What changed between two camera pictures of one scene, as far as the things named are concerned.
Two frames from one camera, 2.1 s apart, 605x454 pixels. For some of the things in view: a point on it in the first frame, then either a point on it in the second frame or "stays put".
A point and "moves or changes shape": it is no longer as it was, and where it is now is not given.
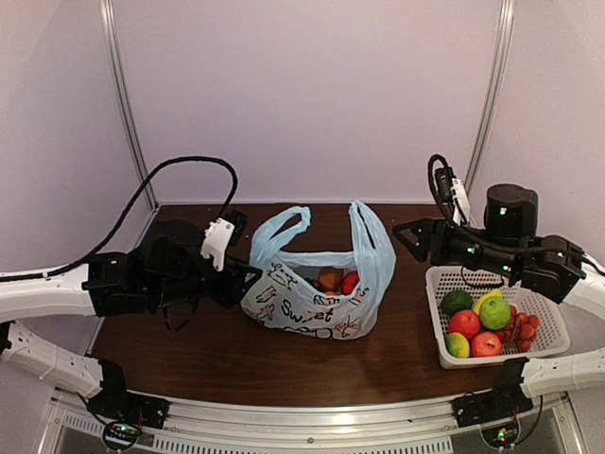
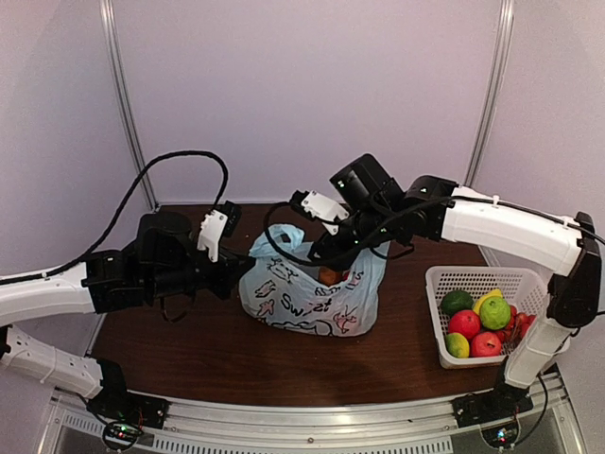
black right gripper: x=429 y=228 to x=323 y=246
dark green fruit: x=456 y=301 stays put
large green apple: x=494 y=313 stays put
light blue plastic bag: x=335 y=296 moves or changes shape
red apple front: x=485 y=344 stays put
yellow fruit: x=490 y=293 stays put
